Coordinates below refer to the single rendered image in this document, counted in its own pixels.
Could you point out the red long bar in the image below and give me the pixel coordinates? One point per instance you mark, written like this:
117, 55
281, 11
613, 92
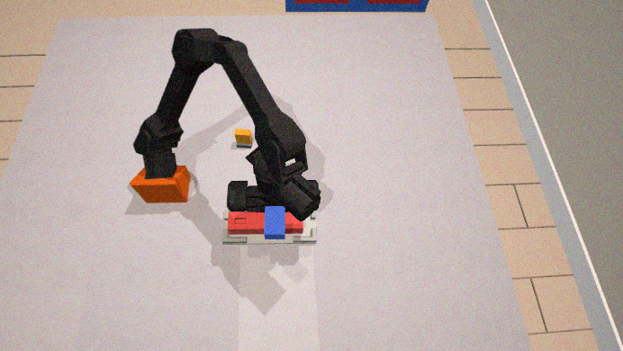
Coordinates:
243, 222

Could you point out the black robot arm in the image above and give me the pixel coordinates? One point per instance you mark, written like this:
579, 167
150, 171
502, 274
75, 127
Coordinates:
278, 137

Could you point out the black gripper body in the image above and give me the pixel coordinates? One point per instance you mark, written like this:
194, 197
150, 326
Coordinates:
239, 199

